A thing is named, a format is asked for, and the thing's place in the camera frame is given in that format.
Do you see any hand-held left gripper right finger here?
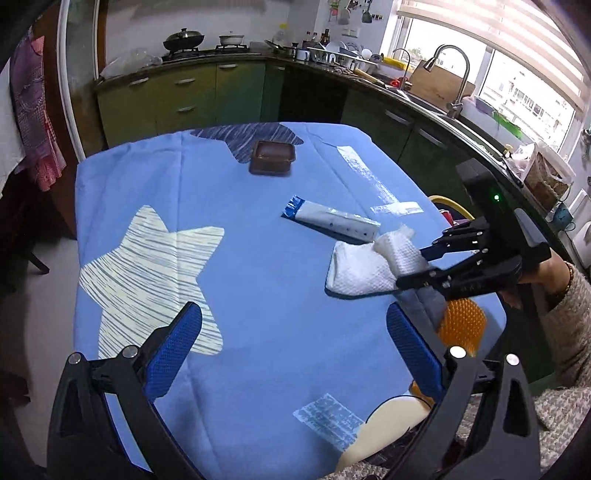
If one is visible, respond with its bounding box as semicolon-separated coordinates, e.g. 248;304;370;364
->
387;302;541;480

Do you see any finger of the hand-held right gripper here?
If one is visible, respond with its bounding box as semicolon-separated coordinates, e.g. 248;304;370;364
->
418;217;490;262
394;257;523;300

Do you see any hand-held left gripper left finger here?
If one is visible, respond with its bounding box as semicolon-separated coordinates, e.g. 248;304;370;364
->
46;301;204;480

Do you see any yellow rimmed bin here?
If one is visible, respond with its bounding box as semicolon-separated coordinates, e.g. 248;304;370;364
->
427;194;476;228

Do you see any white paper towel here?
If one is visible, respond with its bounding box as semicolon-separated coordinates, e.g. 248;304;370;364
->
325;224;430;296

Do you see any person's right hand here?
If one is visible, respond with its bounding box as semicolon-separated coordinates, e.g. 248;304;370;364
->
501;255;574;311

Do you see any woven basket in bag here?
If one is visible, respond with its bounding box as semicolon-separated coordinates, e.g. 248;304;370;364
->
522;141;577;213

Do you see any blue printed tablecloth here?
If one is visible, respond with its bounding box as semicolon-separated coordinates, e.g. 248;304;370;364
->
74;121;502;480

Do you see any green windowsill tray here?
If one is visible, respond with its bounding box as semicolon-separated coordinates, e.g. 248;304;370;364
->
494;111;525;142

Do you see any blue white tube wrapper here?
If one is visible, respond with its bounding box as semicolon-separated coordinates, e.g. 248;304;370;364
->
281;195;382;243

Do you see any steel kitchen sink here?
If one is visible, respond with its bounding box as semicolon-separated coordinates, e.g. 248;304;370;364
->
401;90;462;121

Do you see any wooden cutting board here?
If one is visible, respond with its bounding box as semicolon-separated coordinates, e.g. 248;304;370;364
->
409;60;476;112

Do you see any tall steel faucet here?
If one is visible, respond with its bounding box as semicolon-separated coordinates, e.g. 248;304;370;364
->
422;45;472;119

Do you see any person's knit sweater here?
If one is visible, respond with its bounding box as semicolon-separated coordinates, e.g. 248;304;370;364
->
455;385;591;480

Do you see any small steel faucet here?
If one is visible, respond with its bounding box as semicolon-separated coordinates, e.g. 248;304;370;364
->
392;48;413;91

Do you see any wooden rolling pin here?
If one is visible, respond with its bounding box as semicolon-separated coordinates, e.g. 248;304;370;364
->
353;68;387;86

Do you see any dark wooden chair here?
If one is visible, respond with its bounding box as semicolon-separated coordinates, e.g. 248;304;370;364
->
0;171;51;276

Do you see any brown plastic tray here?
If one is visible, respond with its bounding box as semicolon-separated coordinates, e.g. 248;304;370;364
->
248;141;297;176

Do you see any striped window blind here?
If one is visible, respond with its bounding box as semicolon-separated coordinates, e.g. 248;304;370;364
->
397;0;583;112

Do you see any dish rack with dishes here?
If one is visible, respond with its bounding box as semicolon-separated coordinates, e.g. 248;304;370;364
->
307;41;378;66

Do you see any steel saucepan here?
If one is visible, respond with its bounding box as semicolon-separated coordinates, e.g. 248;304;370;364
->
264;39;301;59

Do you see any purple checked apron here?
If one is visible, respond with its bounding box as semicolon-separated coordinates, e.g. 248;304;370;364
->
10;34;66;193

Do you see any white hanging cloth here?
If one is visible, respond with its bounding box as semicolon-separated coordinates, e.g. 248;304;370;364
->
0;60;24;182

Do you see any clear plastic bag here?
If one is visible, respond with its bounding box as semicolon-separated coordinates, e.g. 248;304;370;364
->
99;48;163;79

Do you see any sliding glass door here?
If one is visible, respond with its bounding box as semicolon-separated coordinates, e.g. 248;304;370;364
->
56;0;110;160

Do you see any black gas stove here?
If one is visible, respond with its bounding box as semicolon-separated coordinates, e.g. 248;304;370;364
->
161;44;250;59

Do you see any black wok with lid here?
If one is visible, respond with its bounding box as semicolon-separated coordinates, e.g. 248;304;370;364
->
163;28;206;52

